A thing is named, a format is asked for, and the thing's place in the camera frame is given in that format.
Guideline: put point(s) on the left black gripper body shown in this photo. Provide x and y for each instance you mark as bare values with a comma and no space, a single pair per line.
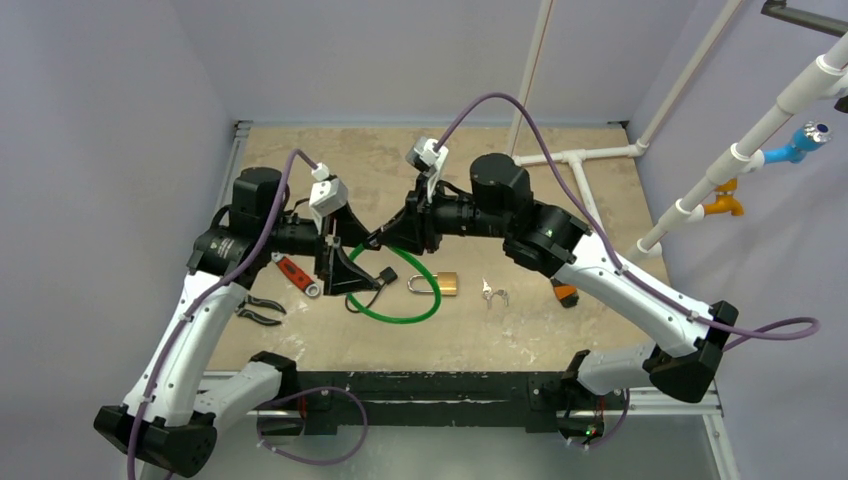
304,240

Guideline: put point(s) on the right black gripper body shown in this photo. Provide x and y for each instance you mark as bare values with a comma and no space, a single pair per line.
428,221

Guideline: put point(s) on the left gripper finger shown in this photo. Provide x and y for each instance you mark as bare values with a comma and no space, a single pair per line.
348,228
343,276

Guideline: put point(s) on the green cable lock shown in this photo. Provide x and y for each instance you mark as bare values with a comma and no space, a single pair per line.
428,276

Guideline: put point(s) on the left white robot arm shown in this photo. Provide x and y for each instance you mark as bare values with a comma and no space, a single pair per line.
167,425

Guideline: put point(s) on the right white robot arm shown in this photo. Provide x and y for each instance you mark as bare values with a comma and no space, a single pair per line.
687,335

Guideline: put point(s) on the brass padlock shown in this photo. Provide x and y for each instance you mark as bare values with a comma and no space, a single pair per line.
447,283

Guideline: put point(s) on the orange black brush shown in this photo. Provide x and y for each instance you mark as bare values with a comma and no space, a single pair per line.
567,295

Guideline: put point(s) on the orange tap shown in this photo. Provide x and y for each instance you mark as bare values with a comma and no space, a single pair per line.
725,201

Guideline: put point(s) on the blue tap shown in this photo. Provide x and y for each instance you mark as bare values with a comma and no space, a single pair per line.
808,138

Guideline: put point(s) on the red handled adjustable wrench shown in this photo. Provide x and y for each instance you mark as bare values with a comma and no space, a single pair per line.
296,275

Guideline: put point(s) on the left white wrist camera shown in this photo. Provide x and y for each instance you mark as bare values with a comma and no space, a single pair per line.
328,195

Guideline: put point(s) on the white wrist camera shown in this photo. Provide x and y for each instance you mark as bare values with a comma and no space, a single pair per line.
429,160
328,195

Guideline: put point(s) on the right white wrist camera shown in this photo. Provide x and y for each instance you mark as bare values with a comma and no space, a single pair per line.
429,160

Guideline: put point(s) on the black handled pliers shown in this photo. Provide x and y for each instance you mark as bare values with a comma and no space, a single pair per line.
265,312

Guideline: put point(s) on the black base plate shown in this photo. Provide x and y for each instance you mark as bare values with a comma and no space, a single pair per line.
537,402

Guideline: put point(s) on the white pvc pipe frame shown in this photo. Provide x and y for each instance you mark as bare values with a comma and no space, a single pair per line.
824,78

